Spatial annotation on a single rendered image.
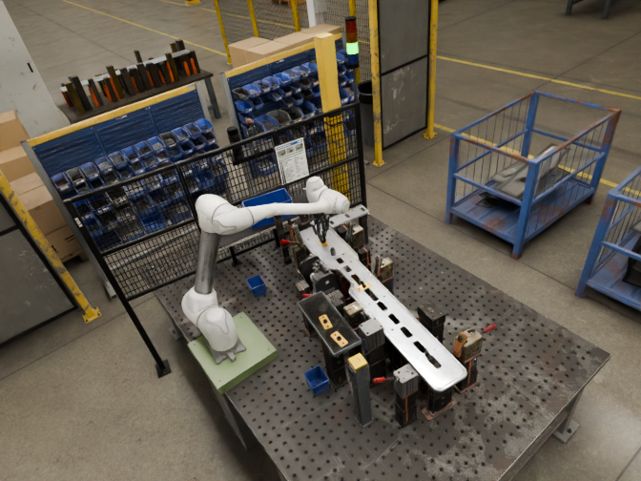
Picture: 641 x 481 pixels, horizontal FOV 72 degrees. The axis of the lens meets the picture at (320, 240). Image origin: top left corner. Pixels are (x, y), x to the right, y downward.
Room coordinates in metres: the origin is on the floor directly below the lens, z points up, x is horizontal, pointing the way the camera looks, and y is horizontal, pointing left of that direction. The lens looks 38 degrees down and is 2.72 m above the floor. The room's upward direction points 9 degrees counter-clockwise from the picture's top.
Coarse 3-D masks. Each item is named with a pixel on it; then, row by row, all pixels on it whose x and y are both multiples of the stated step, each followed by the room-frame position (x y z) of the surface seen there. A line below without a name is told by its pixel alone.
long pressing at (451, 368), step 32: (320, 224) 2.34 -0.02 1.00; (320, 256) 2.03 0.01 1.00; (352, 256) 1.98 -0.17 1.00; (352, 288) 1.72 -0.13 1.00; (384, 288) 1.68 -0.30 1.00; (384, 320) 1.46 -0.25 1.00; (416, 320) 1.43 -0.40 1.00; (416, 352) 1.24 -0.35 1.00; (448, 352) 1.22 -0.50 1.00; (448, 384) 1.06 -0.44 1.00
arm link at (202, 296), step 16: (208, 208) 1.87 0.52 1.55; (208, 224) 1.85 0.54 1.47; (208, 240) 1.85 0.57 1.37; (208, 256) 1.83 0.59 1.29; (208, 272) 1.81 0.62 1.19; (192, 288) 1.83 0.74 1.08; (208, 288) 1.80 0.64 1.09; (192, 304) 1.75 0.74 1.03; (208, 304) 1.75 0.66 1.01; (192, 320) 1.72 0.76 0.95
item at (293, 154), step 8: (280, 144) 2.66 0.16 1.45; (288, 144) 2.68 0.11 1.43; (296, 144) 2.70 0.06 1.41; (304, 144) 2.73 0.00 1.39; (280, 152) 2.66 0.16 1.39; (288, 152) 2.68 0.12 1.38; (296, 152) 2.70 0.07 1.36; (304, 152) 2.73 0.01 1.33; (280, 160) 2.66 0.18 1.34; (288, 160) 2.68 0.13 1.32; (296, 160) 2.70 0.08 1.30; (304, 160) 2.72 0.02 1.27; (288, 168) 2.67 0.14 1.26; (296, 168) 2.69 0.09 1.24; (304, 168) 2.72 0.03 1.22; (280, 176) 2.65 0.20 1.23; (288, 176) 2.67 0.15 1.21; (296, 176) 2.69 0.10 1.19; (304, 176) 2.71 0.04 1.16
